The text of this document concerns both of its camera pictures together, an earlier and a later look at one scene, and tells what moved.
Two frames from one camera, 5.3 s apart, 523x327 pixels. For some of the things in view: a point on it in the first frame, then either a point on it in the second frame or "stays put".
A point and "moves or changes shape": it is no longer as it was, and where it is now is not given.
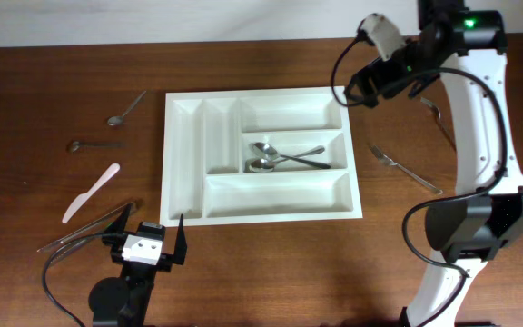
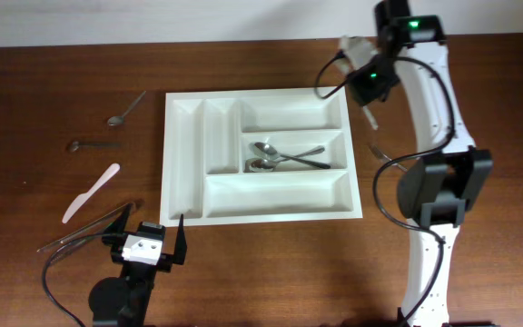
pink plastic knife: x=83 y=199 stays put
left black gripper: x=167 y=262 stays put
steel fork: x=438 y=113 moves or changes shape
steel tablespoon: x=268 y=151 stays put
